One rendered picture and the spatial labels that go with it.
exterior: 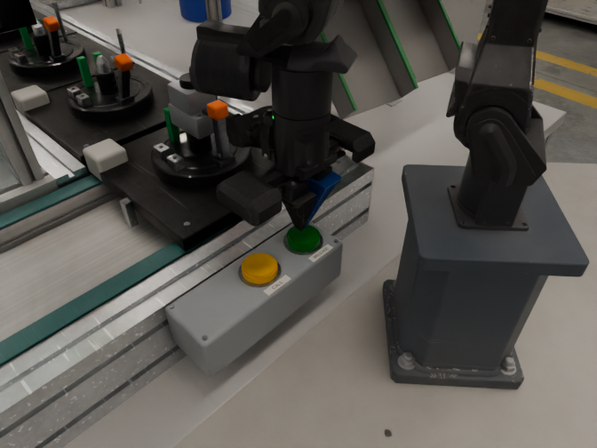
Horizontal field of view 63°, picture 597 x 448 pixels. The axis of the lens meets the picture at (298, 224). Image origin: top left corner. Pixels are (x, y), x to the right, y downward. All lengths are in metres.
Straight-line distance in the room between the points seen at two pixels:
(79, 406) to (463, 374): 0.41
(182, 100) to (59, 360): 0.33
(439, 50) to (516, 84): 0.57
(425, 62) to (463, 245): 0.53
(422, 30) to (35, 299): 0.75
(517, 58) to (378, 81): 0.45
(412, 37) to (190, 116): 0.46
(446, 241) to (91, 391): 0.38
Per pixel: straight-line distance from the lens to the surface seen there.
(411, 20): 0.96
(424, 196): 0.50
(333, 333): 0.62
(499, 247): 0.47
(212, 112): 0.62
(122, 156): 0.74
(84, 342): 0.53
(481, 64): 0.41
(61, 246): 0.71
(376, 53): 0.85
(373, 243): 0.74
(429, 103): 1.14
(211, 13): 0.92
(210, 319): 0.51
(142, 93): 0.88
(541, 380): 0.64
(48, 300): 0.65
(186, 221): 0.61
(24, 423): 0.54
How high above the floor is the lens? 1.36
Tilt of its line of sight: 41 degrees down
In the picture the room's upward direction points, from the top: straight up
